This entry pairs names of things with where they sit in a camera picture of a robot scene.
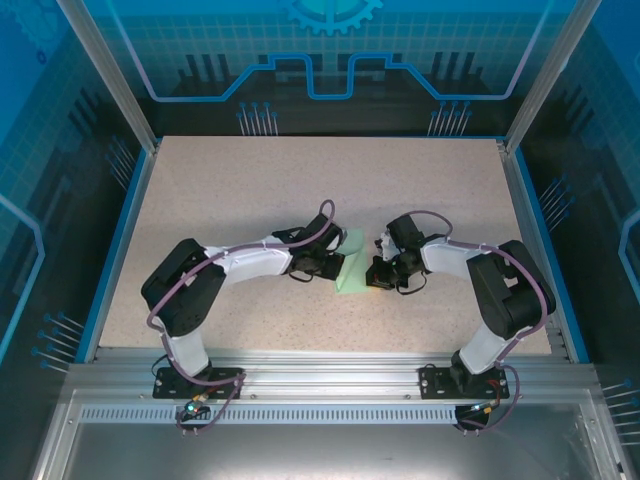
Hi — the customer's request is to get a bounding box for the light green paper sheet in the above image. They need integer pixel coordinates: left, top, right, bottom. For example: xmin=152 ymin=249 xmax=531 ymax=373
xmin=332 ymin=227 xmax=371 ymax=297

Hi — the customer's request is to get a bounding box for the brushed metal sheet panel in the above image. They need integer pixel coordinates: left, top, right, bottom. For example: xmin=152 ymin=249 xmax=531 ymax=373
xmin=29 ymin=389 xmax=631 ymax=480

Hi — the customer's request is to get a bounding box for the blue table border strip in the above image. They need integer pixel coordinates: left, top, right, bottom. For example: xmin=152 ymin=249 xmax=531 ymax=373
xmin=82 ymin=147 xmax=157 ymax=364
xmin=512 ymin=148 xmax=592 ymax=364

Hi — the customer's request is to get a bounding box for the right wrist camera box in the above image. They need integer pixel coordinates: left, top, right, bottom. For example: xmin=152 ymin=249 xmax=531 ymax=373
xmin=374 ymin=230 xmax=398 ymax=262

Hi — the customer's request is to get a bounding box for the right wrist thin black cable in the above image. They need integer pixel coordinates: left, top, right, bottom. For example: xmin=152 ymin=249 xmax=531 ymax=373
xmin=397 ymin=271 xmax=428 ymax=296

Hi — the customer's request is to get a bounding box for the long aluminium mounting rail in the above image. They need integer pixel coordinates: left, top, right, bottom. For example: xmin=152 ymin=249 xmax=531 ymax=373
xmin=64 ymin=348 xmax=599 ymax=401

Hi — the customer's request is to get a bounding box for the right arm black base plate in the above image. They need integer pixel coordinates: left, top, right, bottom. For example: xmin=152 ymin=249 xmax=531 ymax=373
xmin=417 ymin=363 xmax=512 ymax=401

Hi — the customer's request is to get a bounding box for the aluminium side rail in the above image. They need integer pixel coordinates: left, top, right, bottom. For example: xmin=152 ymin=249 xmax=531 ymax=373
xmin=496 ymin=138 xmax=571 ymax=362

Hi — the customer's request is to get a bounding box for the slotted grey cable duct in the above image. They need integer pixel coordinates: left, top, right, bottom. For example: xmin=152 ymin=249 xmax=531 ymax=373
xmin=78 ymin=404 xmax=576 ymax=425

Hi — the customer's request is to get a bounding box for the cable connector with green light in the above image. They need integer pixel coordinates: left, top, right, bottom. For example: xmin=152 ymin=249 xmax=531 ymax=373
xmin=182 ymin=393 xmax=211 ymax=419
xmin=467 ymin=397 xmax=503 ymax=417

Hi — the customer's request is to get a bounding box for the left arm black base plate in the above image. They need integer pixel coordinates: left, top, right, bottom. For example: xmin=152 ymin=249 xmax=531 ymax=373
xmin=152 ymin=366 xmax=246 ymax=401

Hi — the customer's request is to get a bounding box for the aluminium frame post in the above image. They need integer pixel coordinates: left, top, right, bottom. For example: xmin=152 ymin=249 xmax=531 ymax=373
xmin=502 ymin=0 xmax=604 ymax=154
xmin=55 ymin=0 xmax=161 ymax=154

